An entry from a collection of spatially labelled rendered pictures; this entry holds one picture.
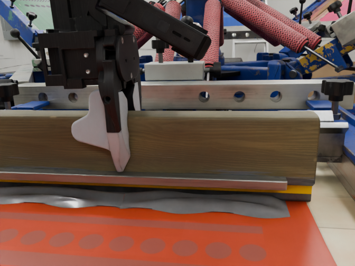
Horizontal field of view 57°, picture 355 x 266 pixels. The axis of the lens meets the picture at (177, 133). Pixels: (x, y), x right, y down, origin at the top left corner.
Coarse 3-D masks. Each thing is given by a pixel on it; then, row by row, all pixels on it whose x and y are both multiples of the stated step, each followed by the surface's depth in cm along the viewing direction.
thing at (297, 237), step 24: (144, 216) 34; (168, 216) 34; (192, 216) 34; (216, 216) 34; (240, 216) 34; (312, 216) 33; (264, 240) 30; (288, 240) 29; (312, 240) 29; (288, 264) 26; (312, 264) 26; (336, 264) 26
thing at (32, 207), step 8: (0, 208) 37; (8, 208) 37; (16, 208) 37; (24, 208) 37; (32, 208) 36; (40, 208) 36; (48, 208) 36; (56, 208) 36; (64, 208) 36; (72, 208) 36; (80, 208) 36; (88, 208) 36; (96, 208) 36; (104, 208) 36; (112, 208) 36
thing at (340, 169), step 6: (342, 156) 40; (342, 162) 40; (348, 162) 38; (336, 168) 42; (342, 168) 40; (348, 168) 38; (354, 168) 36; (336, 174) 42; (342, 174) 40; (348, 174) 38; (354, 174) 36; (342, 180) 40; (348, 180) 38; (354, 180) 36; (348, 186) 38; (354, 186) 36; (348, 192) 38; (354, 192) 36; (354, 198) 36
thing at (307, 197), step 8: (0, 184) 41; (8, 184) 41; (16, 184) 41; (24, 184) 41; (32, 184) 40; (40, 184) 40; (48, 184) 40; (56, 184) 40; (64, 184) 40; (184, 192) 38; (192, 192) 37; (200, 192) 37; (208, 192) 37; (216, 192) 37; (224, 192) 37; (232, 192) 37; (240, 192) 37; (248, 192) 36; (256, 192) 36; (264, 192) 36; (288, 200) 36; (296, 200) 36; (304, 200) 36
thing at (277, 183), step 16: (0, 176) 38; (16, 176) 38; (32, 176) 37; (48, 176) 37; (64, 176) 37; (80, 176) 36; (96, 176) 36; (112, 176) 36; (128, 176) 36; (144, 176) 35; (160, 176) 35; (176, 176) 35; (192, 176) 35; (208, 176) 35; (224, 176) 35; (240, 176) 35; (256, 176) 34; (272, 176) 34
